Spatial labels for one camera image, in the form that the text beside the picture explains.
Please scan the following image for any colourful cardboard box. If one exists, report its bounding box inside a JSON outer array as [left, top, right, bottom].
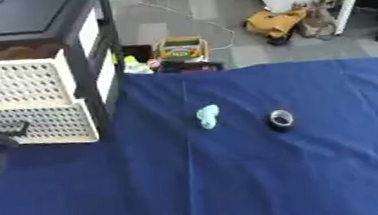
[[155, 33, 212, 66]]

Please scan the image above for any yellow bag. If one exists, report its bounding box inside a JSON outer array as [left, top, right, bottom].
[[242, 6, 311, 49]]

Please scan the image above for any black drawer handle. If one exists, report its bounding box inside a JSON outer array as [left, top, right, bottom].
[[0, 117, 34, 140]]

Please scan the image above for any black cabinet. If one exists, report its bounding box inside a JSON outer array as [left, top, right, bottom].
[[0, 0, 134, 146]]

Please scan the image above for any dark bin with items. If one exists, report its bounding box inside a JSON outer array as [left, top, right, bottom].
[[119, 35, 226, 81]]

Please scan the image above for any light teal soft toy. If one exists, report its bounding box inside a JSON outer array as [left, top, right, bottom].
[[194, 103, 223, 132]]

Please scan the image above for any black tape roll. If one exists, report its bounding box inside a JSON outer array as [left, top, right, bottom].
[[267, 108, 297, 134]]

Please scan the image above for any pale pierced drawer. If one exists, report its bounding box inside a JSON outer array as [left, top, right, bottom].
[[0, 96, 101, 153], [0, 47, 82, 111]]

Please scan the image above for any white cable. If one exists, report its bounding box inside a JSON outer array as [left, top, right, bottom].
[[134, 0, 239, 59]]

